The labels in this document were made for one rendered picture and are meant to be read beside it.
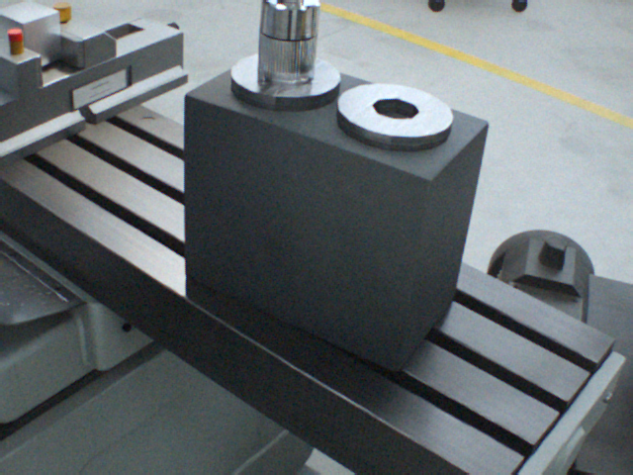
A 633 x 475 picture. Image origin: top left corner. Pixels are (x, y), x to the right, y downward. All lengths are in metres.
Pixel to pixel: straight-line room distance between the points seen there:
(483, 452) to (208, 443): 0.67
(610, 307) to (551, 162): 1.64
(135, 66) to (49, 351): 0.38
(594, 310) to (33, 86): 0.93
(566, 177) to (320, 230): 2.35
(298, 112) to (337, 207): 0.08
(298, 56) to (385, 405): 0.28
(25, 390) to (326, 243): 0.40
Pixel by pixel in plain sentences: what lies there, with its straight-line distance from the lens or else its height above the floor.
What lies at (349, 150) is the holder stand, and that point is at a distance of 0.64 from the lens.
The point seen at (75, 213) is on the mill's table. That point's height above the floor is 0.91.
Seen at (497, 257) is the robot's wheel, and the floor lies 0.55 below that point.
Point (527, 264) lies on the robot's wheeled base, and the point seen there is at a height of 0.61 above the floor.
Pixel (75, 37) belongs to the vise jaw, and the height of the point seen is 1.02.
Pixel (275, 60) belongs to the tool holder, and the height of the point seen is 1.13.
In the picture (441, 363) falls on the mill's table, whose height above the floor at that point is 0.91.
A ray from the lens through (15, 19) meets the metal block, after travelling 1.03.
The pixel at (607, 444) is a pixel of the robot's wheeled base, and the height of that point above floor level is 0.57.
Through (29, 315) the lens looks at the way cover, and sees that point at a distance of 0.87.
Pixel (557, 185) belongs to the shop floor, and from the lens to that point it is 2.94.
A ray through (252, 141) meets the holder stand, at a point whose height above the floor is 1.08.
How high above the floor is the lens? 1.41
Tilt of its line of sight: 35 degrees down
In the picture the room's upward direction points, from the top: 5 degrees clockwise
